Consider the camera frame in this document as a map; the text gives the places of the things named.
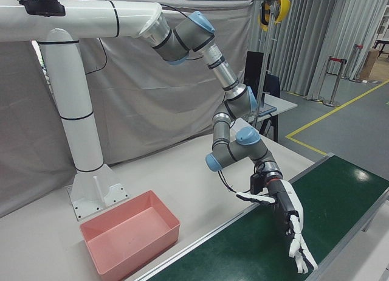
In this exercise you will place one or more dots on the steel stanchion post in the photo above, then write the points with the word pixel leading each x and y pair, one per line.
pixel 356 62
pixel 335 80

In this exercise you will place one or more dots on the pink plastic basket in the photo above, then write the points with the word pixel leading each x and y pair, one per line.
pixel 130 226

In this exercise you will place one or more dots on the white office table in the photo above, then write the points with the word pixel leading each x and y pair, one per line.
pixel 282 103

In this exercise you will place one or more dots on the yellow hard hat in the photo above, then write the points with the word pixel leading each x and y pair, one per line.
pixel 284 8

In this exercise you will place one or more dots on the black side table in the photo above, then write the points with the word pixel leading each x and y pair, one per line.
pixel 381 43

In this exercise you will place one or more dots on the brown cardboard box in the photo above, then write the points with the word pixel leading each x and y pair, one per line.
pixel 372 62

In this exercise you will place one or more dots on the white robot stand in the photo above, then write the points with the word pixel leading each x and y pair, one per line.
pixel 76 95

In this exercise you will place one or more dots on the grey fabric backdrop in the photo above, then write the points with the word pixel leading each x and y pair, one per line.
pixel 136 95

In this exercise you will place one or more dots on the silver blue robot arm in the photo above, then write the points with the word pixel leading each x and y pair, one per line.
pixel 223 71

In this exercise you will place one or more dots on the black overhead camera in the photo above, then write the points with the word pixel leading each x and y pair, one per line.
pixel 42 7

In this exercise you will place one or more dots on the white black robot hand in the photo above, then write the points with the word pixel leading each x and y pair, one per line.
pixel 287 200

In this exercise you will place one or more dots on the black background monitor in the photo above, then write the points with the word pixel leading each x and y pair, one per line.
pixel 253 68

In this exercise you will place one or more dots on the black office chair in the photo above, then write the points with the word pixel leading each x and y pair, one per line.
pixel 273 84

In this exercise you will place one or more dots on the green conveyor belt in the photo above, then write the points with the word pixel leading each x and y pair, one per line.
pixel 258 250

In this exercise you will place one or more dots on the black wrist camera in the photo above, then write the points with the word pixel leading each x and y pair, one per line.
pixel 257 183

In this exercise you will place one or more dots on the grey pleated curtain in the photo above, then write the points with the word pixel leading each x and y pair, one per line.
pixel 319 50

